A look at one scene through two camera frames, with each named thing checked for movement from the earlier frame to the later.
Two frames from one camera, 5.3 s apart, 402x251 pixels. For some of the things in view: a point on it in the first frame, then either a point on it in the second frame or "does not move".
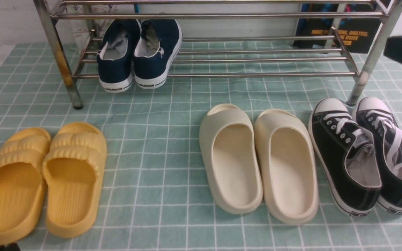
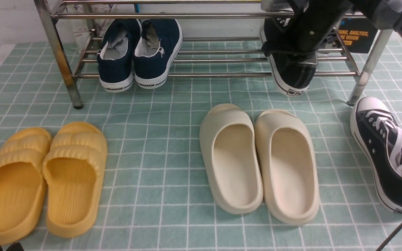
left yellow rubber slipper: [15, 186] does not move
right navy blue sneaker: [155, 49] does not move
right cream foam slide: [287, 152] does not move
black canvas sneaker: [348, 157] to [293, 73]
